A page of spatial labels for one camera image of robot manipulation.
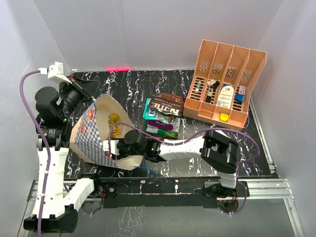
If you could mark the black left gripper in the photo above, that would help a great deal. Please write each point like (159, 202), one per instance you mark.
(87, 88)

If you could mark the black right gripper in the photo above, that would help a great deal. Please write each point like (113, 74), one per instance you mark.
(121, 155)

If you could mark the yellow M&M's candy packet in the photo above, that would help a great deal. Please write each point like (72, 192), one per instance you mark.
(114, 129)

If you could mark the green snack bag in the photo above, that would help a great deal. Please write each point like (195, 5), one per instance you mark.
(161, 132)

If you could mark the purple snack packet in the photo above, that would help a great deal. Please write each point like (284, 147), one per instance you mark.
(160, 125)

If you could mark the teal Fox's candy bag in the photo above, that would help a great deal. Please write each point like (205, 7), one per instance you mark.
(153, 114)

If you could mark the blue checkered paper bag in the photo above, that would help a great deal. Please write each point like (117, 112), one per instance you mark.
(91, 130)

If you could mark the brown chocolate snack bag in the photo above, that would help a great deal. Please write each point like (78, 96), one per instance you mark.
(168, 104)

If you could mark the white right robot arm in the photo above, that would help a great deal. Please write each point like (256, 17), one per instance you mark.
(216, 149)

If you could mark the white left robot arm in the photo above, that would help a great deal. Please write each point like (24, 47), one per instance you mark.
(54, 212)

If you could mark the pink tape strip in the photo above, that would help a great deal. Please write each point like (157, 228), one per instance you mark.
(117, 69)

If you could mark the white green tube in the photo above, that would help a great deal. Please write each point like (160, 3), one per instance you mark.
(198, 86)

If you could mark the black clip tool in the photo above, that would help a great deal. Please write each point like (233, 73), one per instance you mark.
(211, 90)

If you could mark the yellow sticky note block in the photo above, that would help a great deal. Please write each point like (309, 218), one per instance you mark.
(224, 117)

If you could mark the white labelled card pack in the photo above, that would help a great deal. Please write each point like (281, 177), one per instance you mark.
(225, 97)

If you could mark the pink desk organizer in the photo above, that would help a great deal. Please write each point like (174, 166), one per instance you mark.
(230, 65)

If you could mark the blue small box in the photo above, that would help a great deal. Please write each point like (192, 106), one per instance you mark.
(239, 98)

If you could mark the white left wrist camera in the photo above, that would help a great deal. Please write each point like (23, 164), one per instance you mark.
(55, 73)

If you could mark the aluminium base frame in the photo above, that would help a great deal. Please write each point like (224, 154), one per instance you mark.
(177, 183)

